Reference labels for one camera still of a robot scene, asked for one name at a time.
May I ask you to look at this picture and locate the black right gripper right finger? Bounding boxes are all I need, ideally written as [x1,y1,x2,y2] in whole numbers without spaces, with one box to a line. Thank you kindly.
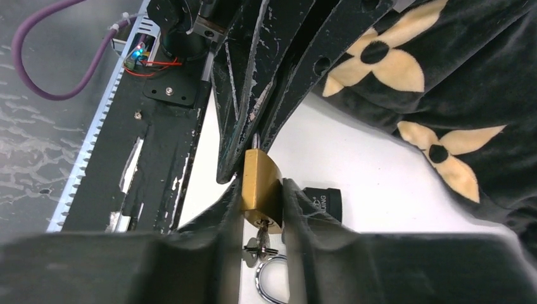
[282,179,536,303]

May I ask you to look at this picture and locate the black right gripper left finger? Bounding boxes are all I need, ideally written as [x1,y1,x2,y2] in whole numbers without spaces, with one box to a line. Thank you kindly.
[1,180,243,303]

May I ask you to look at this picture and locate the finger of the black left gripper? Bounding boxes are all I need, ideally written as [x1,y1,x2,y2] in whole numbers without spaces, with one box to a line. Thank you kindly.
[212,1,314,184]
[256,1,395,151]

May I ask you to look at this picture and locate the silver keys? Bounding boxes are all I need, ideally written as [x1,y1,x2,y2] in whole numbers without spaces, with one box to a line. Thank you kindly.
[242,220,279,268]

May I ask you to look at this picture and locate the black padlock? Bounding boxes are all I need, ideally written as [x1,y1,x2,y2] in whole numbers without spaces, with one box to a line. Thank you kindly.
[303,187,343,222]

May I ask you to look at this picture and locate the brass padlock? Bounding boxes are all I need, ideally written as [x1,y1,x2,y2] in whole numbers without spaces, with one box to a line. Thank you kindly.
[239,133,290,304]

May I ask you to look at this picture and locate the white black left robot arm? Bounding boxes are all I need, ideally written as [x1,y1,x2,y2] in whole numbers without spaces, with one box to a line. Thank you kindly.
[147,1,395,184]

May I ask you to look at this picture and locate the black floral patterned blanket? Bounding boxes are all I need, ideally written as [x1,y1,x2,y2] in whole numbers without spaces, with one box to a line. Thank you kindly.
[314,1,536,254]

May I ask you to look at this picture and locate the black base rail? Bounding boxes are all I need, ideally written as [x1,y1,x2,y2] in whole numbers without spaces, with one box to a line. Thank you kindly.
[61,59,212,234]

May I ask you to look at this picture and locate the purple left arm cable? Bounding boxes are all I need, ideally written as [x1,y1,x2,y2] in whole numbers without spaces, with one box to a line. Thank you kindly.
[11,0,146,101]

